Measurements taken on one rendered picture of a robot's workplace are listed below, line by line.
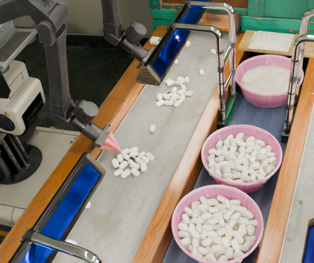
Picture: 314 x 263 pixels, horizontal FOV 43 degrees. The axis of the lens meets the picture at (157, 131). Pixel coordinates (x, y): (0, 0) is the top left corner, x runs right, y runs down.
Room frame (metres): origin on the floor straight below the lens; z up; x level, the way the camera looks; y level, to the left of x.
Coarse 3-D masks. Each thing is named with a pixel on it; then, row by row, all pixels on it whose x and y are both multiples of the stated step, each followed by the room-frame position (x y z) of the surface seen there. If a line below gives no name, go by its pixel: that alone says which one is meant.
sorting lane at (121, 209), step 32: (192, 32) 1.72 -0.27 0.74; (192, 64) 1.47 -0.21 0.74; (192, 96) 1.25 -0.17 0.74; (128, 128) 1.14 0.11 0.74; (160, 128) 1.10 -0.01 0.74; (192, 128) 1.07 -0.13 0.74; (96, 160) 1.00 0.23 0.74; (160, 160) 0.94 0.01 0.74; (96, 192) 0.86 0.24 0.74; (128, 192) 0.83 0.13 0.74; (160, 192) 0.81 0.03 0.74; (96, 224) 0.73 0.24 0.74; (128, 224) 0.71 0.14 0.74; (64, 256) 0.64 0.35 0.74; (128, 256) 0.60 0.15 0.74
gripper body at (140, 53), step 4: (140, 44) 1.42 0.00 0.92; (136, 48) 1.39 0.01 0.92; (140, 48) 1.40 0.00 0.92; (144, 48) 1.41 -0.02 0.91; (152, 48) 1.42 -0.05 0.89; (132, 52) 1.39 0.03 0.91; (136, 52) 1.39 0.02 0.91; (140, 52) 1.38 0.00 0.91; (144, 52) 1.39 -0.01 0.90; (148, 52) 1.39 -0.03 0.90; (136, 56) 1.38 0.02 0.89; (140, 56) 1.38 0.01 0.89; (144, 56) 1.37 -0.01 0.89; (140, 60) 1.38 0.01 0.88; (144, 60) 1.34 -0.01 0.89; (140, 64) 1.38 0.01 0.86
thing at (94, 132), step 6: (90, 126) 1.05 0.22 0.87; (96, 126) 1.06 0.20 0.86; (108, 126) 1.07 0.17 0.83; (84, 132) 1.04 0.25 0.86; (90, 132) 1.04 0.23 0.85; (96, 132) 1.04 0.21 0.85; (102, 132) 1.04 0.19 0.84; (90, 138) 1.03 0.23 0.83; (96, 138) 1.02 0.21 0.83; (96, 144) 0.99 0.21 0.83
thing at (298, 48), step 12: (312, 12) 1.09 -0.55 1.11; (300, 24) 1.11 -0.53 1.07; (300, 36) 0.98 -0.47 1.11; (312, 36) 0.96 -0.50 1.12; (300, 48) 1.10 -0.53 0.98; (300, 60) 1.10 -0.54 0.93; (300, 72) 1.10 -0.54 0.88; (288, 84) 0.99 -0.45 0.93; (288, 96) 0.98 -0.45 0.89; (288, 108) 0.97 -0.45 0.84; (288, 120) 0.97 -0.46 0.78; (288, 132) 0.97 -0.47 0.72
